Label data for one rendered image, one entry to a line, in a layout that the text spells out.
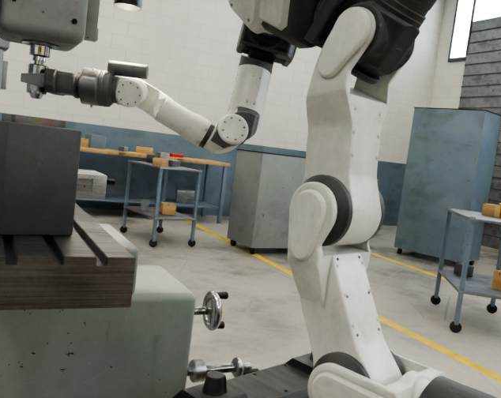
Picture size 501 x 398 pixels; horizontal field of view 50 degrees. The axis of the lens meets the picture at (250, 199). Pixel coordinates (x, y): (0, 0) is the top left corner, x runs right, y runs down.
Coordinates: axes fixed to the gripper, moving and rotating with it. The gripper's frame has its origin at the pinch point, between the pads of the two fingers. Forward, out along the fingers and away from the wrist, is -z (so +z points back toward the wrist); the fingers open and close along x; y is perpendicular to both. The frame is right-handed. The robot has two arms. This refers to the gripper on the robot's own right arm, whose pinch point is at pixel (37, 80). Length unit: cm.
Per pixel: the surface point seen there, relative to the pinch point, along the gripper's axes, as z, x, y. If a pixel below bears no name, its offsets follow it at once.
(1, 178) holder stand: 9, 45, 20
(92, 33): 11.6, -2.4, -13.3
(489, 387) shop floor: 208, -132, 123
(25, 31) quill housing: -0.3, 10.0, -9.7
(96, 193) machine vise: 13.6, -14.3, 27.8
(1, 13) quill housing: -5.2, 11.8, -12.4
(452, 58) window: 470, -835, -196
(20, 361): 6, 15, 65
